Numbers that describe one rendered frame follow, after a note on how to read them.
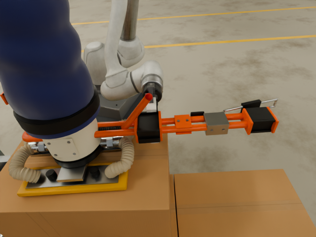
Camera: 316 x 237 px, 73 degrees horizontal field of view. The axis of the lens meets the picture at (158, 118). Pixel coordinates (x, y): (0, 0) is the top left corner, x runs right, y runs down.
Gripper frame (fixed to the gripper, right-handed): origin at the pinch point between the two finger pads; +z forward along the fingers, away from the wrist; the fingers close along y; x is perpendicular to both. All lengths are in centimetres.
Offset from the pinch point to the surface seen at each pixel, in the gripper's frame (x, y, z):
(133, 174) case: 7.7, 13.6, 8.7
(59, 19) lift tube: 16.6, -34.5, 3.9
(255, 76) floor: -136, 108, -204
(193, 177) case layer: -18, 54, -15
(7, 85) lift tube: 30.2, -23.6, 9.7
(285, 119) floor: -133, 108, -113
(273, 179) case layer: -59, 54, -11
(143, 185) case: 4.3, 13.6, 13.0
